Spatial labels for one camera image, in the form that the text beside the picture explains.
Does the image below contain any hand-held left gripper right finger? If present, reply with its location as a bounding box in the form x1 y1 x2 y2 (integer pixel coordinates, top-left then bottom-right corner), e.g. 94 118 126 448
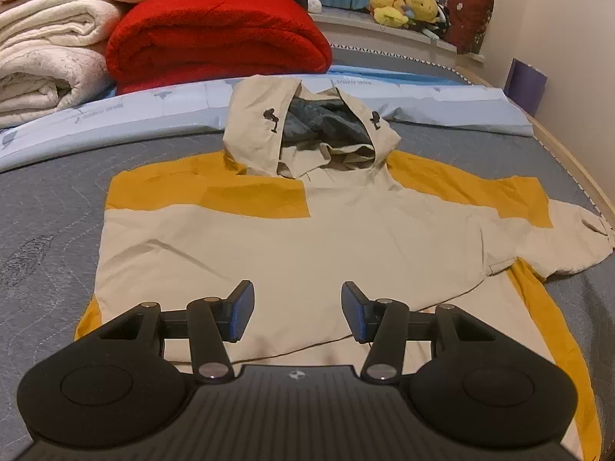
340 280 505 385

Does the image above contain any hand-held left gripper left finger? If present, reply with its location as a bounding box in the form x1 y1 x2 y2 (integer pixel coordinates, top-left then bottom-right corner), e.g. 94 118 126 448
79 279 256 385

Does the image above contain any beige and yellow hooded jacket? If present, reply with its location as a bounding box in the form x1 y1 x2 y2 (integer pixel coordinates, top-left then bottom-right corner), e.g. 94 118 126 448
74 76 615 461

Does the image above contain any grey mattress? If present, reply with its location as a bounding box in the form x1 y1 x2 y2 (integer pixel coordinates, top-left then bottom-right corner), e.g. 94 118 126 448
0 43 615 461

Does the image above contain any light blue bed sheet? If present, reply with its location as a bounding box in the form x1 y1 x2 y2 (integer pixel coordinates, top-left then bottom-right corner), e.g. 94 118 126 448
0 64 535 174

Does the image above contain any red folded blanket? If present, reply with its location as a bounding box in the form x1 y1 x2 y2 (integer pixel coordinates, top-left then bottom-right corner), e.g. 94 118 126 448
105 0 334 96

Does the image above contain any white window ledge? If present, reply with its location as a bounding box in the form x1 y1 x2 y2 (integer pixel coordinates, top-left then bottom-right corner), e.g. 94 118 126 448
311 7 487 66

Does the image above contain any yellow plush toy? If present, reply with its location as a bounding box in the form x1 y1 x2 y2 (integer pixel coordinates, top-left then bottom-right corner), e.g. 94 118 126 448
402 0 441 26
368 0 410 29

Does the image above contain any dark red cushion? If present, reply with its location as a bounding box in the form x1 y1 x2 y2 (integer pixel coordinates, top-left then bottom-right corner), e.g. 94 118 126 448
441 0 496 55

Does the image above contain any cream folded blanket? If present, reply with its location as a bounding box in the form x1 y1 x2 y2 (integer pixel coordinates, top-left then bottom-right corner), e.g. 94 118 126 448
0 0 127 130

